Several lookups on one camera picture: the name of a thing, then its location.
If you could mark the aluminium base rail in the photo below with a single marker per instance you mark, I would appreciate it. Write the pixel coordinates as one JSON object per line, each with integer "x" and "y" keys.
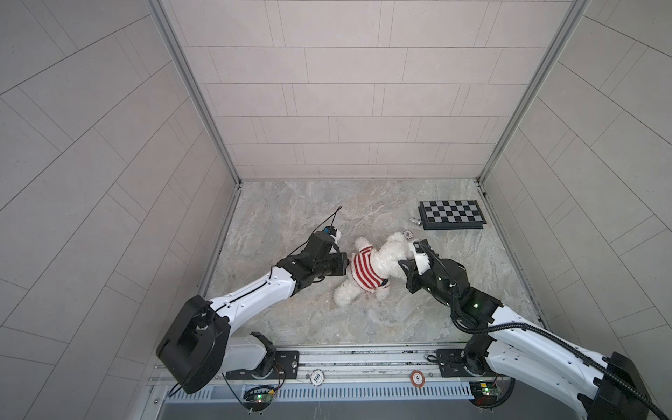
{"x": 364, "y": 364}

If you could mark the white teddy bear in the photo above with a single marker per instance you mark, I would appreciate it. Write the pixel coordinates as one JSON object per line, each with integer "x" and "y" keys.
{"x": 386, "y": 264}

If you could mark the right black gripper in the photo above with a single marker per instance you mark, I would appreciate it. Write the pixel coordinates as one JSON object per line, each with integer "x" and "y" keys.
{"x": 409, "y": 268}

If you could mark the white poker chip on rail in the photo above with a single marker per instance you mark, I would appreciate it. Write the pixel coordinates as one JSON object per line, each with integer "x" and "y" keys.
{"x": 317, "y": 377}

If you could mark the right circuit board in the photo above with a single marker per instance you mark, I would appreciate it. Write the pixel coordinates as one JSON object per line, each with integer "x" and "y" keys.
{"x": 485, "y": 394}

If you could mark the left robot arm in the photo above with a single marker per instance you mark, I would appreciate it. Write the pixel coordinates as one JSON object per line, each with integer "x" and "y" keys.
{"x": 199, "y": 344}

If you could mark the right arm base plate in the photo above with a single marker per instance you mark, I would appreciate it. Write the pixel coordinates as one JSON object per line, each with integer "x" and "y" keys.
{"x": 452, "y": 364}

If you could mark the left circuit board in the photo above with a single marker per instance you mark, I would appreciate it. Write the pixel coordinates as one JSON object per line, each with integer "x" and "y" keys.
{"x": 259, "y": 398}

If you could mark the red white striped sweater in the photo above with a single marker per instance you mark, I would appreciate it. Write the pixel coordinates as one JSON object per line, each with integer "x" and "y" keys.
{"x": 362, "y": 272}

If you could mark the red poker chip on rail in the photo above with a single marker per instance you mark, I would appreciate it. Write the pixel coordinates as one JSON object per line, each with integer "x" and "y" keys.
{"x": 417, "y": 379}

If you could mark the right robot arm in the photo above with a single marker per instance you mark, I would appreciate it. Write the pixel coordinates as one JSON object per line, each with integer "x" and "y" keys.
{"x": 594, "y": 385}

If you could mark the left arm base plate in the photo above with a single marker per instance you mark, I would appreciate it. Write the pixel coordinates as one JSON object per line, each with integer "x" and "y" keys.
{"x": 285, "y": 365}

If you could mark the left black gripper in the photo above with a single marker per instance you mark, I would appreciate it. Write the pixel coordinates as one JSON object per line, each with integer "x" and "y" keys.
{"x": 339, "y": 268}

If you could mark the black white chessboard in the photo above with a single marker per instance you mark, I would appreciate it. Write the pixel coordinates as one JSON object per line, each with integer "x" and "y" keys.
{"x": 451, "y": 215}

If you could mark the circuit board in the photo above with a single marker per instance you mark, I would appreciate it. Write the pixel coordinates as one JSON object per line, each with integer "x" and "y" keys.
{"x": 259, "y": 398}
{"x": 485, "y": 394}

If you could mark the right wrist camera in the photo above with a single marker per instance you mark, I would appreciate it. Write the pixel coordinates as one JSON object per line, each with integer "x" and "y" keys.
{"x": 421, "y": 257}

